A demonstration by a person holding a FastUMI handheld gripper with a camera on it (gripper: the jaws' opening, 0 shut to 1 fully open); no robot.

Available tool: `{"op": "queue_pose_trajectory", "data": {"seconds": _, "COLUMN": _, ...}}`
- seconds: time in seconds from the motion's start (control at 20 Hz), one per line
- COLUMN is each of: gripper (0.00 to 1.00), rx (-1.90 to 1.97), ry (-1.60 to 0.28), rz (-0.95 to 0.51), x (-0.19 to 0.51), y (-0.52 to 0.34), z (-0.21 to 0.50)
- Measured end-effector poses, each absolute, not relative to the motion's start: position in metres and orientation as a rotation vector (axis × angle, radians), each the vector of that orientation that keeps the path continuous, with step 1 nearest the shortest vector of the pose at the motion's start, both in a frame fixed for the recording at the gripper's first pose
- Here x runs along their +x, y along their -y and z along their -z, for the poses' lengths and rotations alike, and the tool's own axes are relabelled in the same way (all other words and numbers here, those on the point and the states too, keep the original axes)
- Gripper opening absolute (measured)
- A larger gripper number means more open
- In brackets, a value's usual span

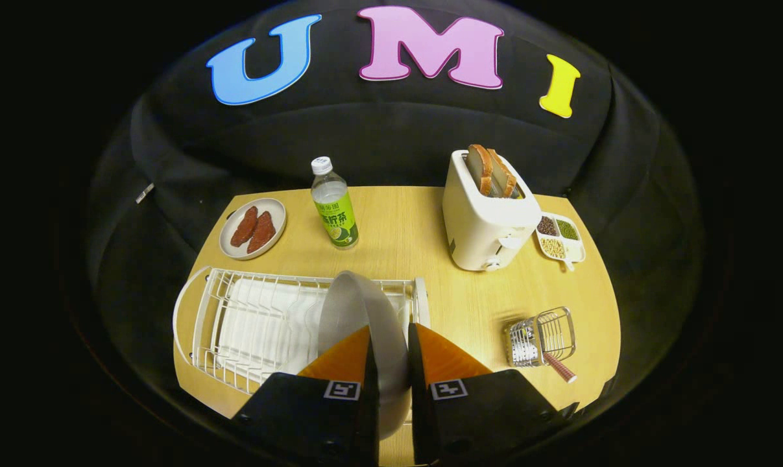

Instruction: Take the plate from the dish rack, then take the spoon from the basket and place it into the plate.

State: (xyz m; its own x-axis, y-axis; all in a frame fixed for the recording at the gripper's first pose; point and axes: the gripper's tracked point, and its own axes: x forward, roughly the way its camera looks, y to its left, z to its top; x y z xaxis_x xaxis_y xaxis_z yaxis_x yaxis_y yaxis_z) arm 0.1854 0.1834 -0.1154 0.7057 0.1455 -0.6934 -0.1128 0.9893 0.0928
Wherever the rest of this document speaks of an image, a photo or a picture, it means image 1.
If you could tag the white toaster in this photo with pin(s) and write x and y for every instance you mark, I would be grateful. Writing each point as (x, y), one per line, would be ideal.
(482, 227)

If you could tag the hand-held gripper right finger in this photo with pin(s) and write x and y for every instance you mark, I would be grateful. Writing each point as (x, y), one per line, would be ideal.
(420, 415)

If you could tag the black backdrop cloth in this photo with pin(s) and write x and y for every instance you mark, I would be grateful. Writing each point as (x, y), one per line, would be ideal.
(391, 130)

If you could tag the grey round plate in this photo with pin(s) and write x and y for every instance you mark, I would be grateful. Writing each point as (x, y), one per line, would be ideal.
(365, 305)

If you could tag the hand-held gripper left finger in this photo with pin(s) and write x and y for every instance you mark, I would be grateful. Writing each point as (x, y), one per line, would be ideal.
(368, 415)

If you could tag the white divided bean dish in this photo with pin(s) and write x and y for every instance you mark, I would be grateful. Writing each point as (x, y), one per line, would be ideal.
(569, 250)

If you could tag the small grey plate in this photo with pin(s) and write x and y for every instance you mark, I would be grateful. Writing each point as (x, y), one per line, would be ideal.
(273, 211)

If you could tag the red meat piece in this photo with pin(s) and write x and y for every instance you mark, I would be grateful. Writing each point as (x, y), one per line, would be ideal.
(244, 227)
(261, 232)

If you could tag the green label drink bottle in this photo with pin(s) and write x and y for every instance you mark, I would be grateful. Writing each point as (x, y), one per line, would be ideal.
(336, 214)

